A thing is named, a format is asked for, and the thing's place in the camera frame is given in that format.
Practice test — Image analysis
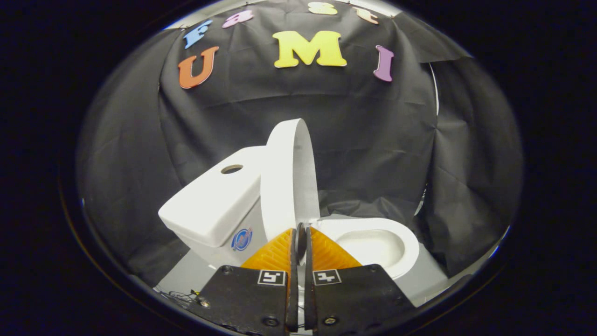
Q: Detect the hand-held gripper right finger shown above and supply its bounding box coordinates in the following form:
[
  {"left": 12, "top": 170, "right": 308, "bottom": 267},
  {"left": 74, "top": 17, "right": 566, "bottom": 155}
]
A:
[{"left": 303, "top": 225, "right": 416, "bottom": 333}]

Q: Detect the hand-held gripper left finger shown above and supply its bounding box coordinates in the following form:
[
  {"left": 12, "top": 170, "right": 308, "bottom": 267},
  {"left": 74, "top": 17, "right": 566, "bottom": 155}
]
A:
[{"left": 194, "top": 223, "right": 299, "bottom": 334}]

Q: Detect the white toilet tank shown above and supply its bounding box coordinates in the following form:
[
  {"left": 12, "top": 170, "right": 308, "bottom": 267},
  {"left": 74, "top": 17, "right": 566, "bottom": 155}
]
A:
[{"left": 180, "top": 196, "right": 271, "bottom": 271}]

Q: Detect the white toilet seat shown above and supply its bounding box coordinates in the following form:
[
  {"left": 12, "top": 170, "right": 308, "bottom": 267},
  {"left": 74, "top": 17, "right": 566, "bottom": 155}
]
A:
[{"left": 310, "top": 217, "right": 419, "bottom": 280}]

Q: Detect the white tank cover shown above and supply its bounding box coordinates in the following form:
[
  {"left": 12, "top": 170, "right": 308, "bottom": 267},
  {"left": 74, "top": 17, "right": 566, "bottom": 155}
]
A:
[{"left": 158, "top": 146, "right": 266, "bottom": 248}]

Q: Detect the black backdrop cloth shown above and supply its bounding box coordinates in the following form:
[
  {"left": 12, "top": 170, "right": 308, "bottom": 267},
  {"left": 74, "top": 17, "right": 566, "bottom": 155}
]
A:
[{"left": 77, "top": 0, "right": 524, "bottom": 285}]

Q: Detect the thin black cable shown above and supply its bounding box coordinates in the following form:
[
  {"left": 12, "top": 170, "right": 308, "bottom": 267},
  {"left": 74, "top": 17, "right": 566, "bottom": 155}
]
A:
[{"left": 161, "top": 289, "right": 208, "bottom": 308}]

